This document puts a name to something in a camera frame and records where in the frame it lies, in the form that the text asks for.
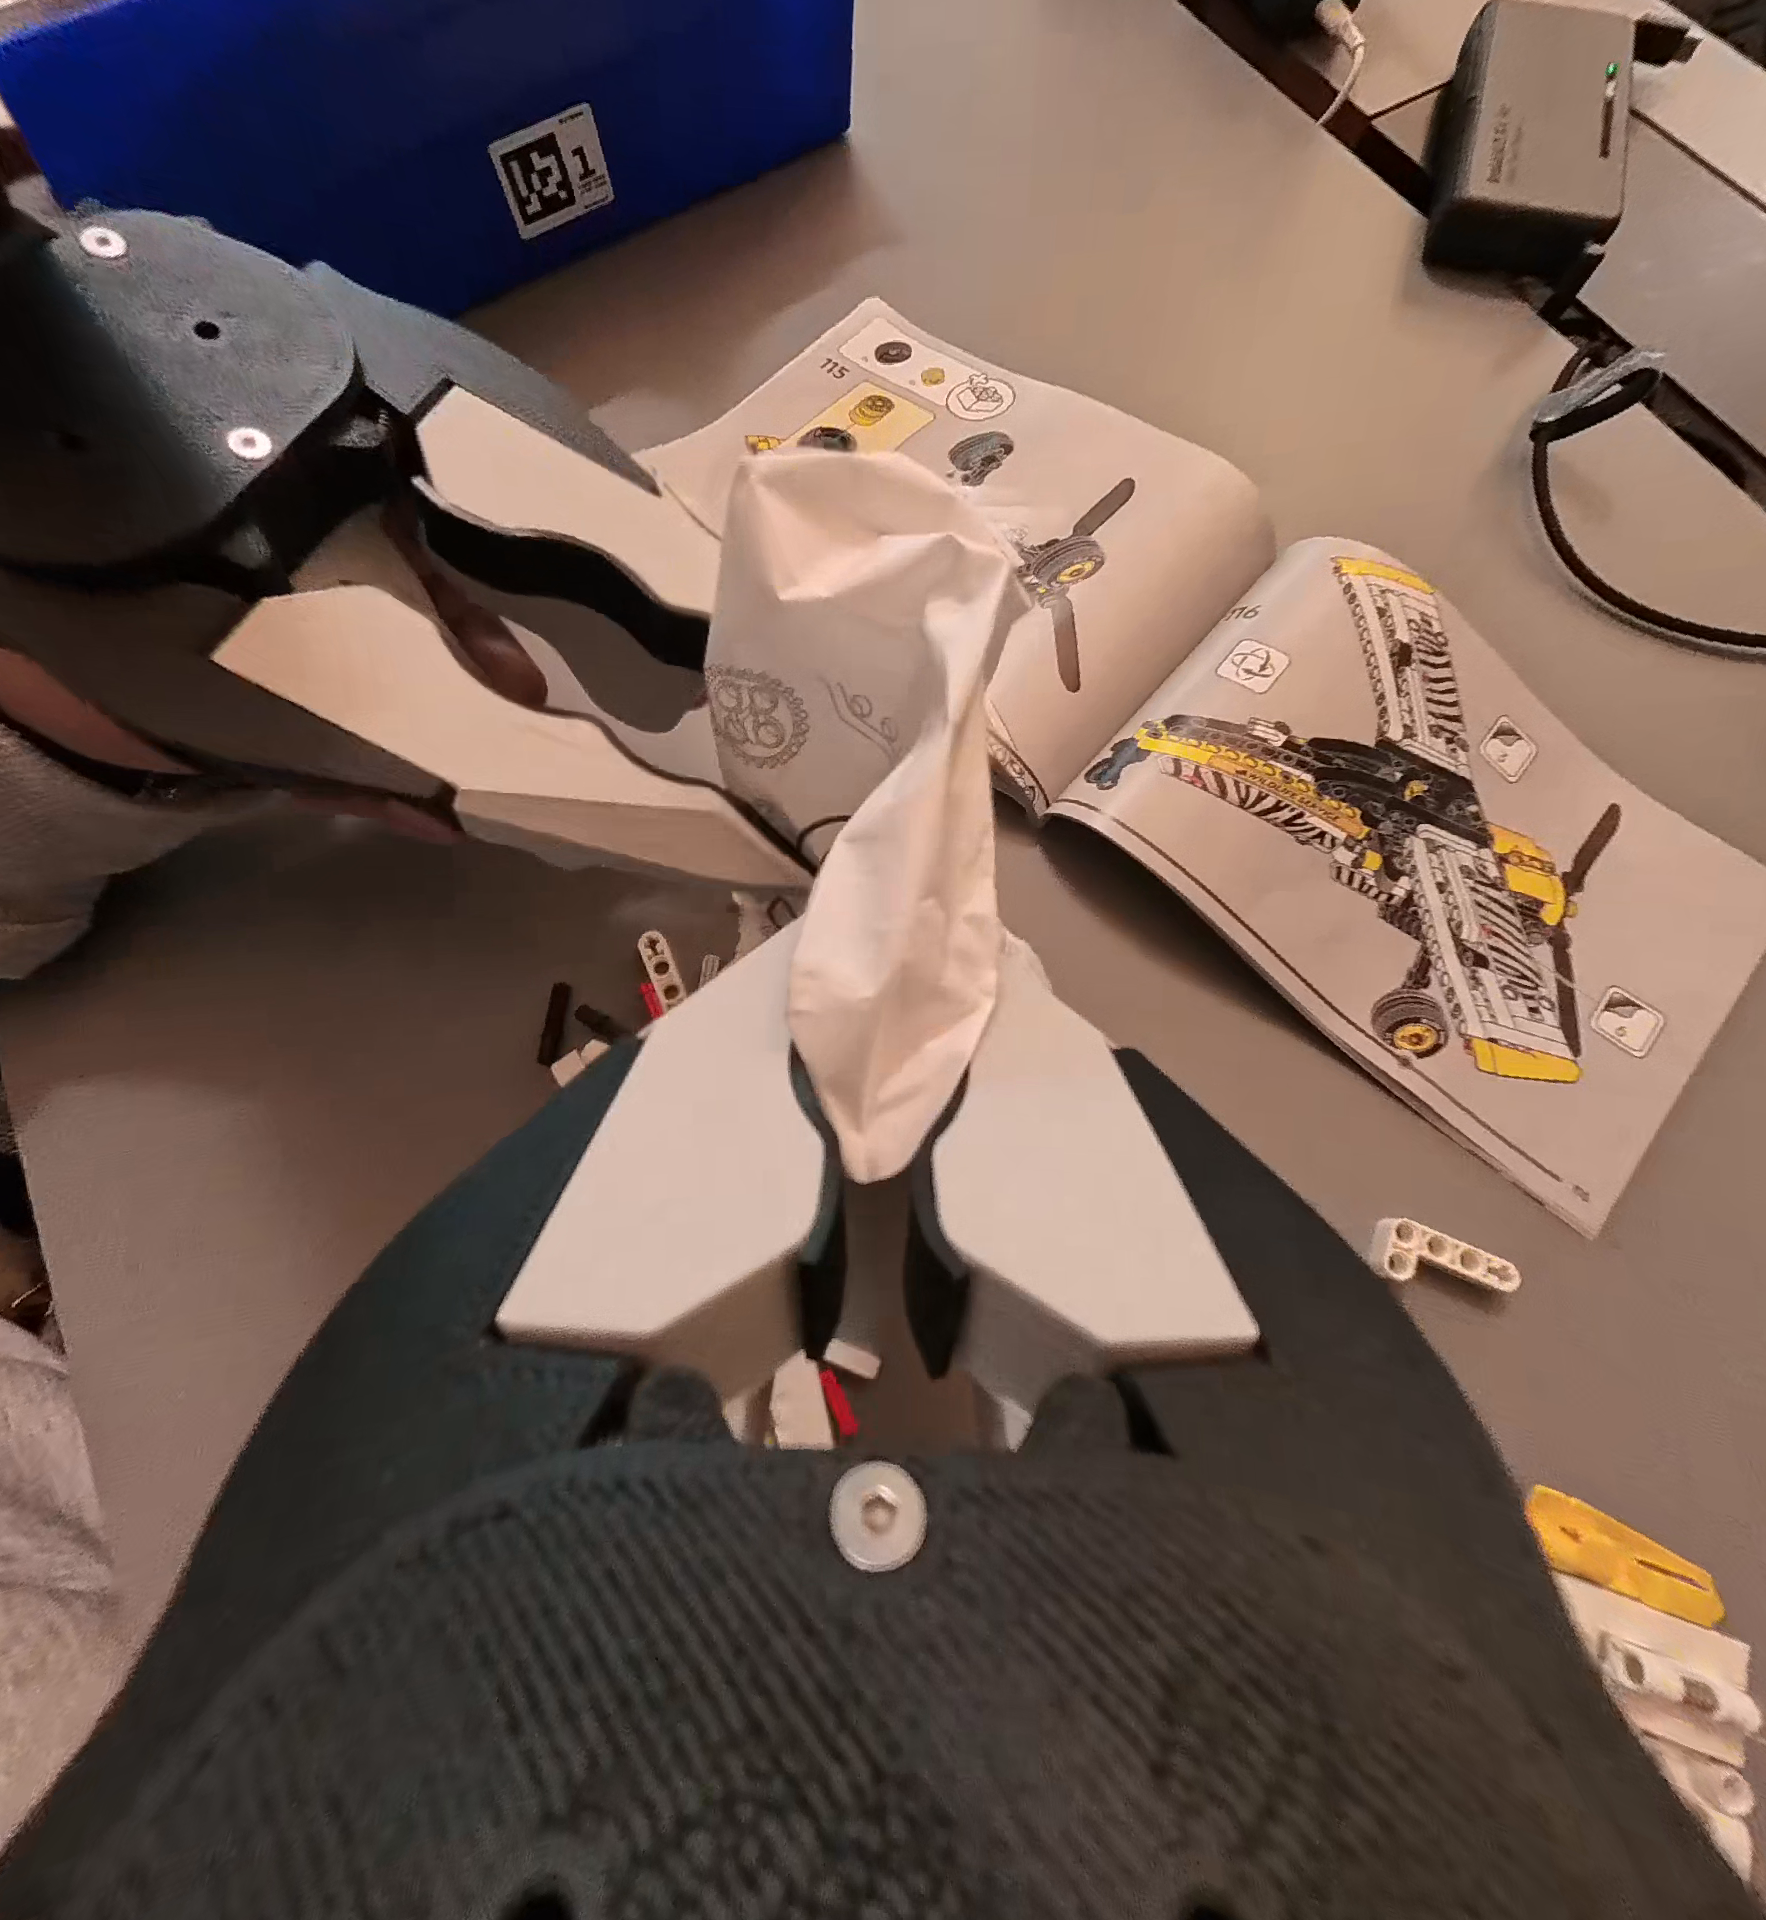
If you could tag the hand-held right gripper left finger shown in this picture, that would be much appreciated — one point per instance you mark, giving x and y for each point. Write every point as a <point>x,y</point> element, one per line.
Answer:
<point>673,1185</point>

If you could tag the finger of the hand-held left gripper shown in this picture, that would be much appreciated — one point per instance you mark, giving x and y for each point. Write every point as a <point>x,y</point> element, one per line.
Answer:
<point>554,510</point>
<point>404,690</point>

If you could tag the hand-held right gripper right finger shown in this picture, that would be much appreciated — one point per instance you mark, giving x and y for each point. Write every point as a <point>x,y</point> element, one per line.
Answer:
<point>1093,1201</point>

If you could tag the paper blue bin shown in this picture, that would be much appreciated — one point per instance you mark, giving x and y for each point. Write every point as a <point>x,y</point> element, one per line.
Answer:
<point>297,135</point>

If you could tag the printed white paper bag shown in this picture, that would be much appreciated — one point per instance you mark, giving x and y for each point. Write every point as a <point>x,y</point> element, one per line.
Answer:
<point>884,676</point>

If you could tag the lego airplane model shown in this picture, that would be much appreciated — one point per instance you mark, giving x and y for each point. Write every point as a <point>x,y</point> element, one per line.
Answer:
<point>1617,1553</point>

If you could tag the scattered small lego pieces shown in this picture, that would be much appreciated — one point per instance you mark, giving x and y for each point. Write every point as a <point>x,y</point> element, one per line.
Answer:
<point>662,961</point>

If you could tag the white angled lego beam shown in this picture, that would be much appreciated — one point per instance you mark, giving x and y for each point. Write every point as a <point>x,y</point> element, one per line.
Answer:
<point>1438,1254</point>

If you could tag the lego instruction booklet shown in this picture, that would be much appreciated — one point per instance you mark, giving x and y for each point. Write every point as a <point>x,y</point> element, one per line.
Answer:
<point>1422,750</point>

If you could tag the power adapter brick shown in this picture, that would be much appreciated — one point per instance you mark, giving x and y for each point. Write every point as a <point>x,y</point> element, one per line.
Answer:
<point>1528,151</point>

